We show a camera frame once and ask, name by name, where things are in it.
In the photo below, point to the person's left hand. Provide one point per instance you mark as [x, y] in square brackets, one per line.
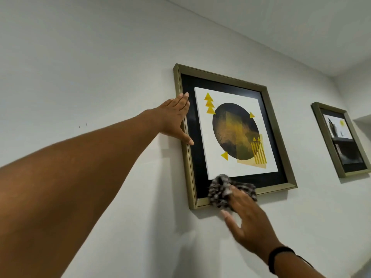
[171, 118]

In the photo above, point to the person's left thumb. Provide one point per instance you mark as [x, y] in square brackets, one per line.
[185, 138]

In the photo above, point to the person's right thumb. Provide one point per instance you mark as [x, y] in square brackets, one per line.
[229, 220]

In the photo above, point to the person's right forearm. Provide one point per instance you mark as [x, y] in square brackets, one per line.
[295, 267]

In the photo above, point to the black wristband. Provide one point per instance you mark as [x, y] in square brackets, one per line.
[275, 256]

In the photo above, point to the small gold framed picture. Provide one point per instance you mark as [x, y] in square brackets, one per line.
[339, 141]

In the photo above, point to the gold framed circle art picture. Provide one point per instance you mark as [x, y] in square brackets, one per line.
[232, 130]

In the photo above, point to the person's right hand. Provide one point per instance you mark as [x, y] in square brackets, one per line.
[252, 225]

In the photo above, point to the person's left forearm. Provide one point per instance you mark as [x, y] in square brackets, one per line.
[72, 182]

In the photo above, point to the grey patterned cleaning cloth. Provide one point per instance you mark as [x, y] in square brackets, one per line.
[218, 189]

